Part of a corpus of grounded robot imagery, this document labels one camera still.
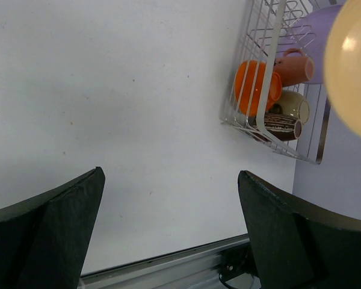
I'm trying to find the dark brown mug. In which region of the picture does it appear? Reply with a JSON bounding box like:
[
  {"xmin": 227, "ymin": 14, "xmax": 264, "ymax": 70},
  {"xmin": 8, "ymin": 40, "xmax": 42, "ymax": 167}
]
[{"xmin": 264, "ymin": 113, "xmax": 303, "ymax": 141}]

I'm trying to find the beige ceramic bowl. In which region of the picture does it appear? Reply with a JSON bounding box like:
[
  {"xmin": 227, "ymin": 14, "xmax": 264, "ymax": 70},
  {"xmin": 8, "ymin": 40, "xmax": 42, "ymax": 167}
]
[{"xmin": 269, "ymin": 90, "xmax": 310, "ymax": 124}]

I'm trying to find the purple plastic plate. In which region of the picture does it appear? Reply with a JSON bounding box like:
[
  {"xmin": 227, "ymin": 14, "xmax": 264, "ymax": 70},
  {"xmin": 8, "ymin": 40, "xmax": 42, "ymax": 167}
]
[{"xmin": 276, "ymin": 5, "xmax": 342, "ymax": 84}]

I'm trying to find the wire dish rack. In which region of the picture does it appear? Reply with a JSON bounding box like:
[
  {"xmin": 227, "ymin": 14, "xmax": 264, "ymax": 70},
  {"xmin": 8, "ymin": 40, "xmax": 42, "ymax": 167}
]
[{"xmin": 221, "ymin": 1, "xmax": 342, "ymax": 164}]

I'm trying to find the aluminium mounting rail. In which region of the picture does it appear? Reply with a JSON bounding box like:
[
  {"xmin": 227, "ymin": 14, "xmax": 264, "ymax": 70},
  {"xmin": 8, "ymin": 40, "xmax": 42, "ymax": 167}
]
[{"xmin": 78, "ymin": 235, "xmax": 258, "ymax": 289}]

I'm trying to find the pink coffee mug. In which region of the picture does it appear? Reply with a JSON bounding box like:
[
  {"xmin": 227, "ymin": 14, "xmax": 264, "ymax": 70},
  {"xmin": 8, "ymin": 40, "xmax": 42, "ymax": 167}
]
[{"xmin": 273, "ymin": 48, "xmax": 315, "ymax": 87}]

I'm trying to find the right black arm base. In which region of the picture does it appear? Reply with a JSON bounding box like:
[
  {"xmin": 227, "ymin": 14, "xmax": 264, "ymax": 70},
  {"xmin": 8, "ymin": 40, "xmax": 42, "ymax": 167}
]
[{"xmin": 218, "ymin": 243, "xmax": 259, "ymax": 289}]

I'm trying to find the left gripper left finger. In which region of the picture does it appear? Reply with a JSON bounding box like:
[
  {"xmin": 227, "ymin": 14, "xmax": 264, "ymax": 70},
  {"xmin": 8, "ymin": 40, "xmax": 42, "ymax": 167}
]
[{"xmin": 0, "ymin": 167, "xmax": 105, "ymax": 288}]

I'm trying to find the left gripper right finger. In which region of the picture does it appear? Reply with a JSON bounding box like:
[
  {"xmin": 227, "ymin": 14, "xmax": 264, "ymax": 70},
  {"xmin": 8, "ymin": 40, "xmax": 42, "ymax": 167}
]
[{"xmin": 238, "ymin": 170, "xmax": 361, "ymax": 288}]

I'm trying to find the orange white bowl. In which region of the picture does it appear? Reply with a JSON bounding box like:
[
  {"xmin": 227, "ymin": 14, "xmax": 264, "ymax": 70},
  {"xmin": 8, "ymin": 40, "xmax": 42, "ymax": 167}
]
[{"xmin": 234, "ymin": 60, "xmax": 282, "ymax": 116}]

